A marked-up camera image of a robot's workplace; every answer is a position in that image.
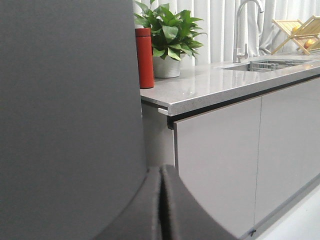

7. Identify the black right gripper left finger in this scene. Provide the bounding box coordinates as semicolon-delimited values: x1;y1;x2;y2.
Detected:
95;167;162;240

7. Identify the chrome kitchen faucet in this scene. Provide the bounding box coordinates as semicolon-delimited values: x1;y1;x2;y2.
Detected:
232;0;265;63

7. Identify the grey sink drain basket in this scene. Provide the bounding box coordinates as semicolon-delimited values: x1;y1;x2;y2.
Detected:
248;59;294;73

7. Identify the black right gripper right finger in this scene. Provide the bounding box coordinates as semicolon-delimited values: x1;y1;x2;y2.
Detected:
159;165;237;240

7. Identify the white pleated curtain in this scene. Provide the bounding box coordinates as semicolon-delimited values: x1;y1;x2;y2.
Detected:
132;0;320;68

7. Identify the grey kitchen base cabinet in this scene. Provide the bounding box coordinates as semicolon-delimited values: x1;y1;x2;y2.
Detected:
142;78;320;240

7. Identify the grey ribbed plant pot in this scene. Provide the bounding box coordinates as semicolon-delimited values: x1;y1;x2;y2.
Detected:
152;56;181;79

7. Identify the stainless steel sink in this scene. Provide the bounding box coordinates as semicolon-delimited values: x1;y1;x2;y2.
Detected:
220;58;317;73

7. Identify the green leafy potted plant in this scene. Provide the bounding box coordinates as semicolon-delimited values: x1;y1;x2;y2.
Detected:
134;0;204;61

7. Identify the wooden dish rack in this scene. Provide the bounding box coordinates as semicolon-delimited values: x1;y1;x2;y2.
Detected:
271;15;320;55

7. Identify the red thermos bottle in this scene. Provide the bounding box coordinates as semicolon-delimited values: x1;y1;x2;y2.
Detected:
135;28;154;89

